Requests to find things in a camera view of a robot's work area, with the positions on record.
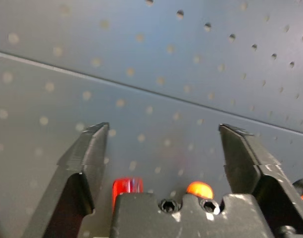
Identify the red handled screwdriver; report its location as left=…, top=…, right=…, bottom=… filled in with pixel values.
left=112, top=176, right=144, bottom=213

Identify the orange black handled screwdriver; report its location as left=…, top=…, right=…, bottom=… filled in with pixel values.
left=186, top=181, right=214, bottom=200

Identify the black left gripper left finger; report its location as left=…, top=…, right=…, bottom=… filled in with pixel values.
left=24, top=121, right=110, bottom=238

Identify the grey metal pegboard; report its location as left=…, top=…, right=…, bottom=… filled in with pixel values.
left=0, top=0, right=303, bottom=238

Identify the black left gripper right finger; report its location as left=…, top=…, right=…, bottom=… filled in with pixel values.
left=218, top=123, right=303, bottom=236

